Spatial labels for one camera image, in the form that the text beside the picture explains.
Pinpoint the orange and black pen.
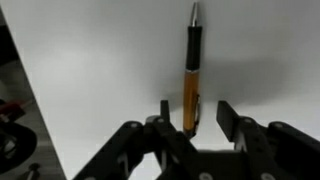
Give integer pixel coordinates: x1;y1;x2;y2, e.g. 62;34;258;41
182;1;203;138

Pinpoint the short metal drawer handle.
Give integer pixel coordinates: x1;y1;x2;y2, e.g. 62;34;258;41
25;162;42;180

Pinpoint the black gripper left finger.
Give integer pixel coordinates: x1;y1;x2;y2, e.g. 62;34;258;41
73;99;202;180

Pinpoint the black clamp with orange handle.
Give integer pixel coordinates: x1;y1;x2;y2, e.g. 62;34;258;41
0;99;33;123

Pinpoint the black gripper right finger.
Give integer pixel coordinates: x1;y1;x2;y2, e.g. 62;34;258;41
216;99;320;180

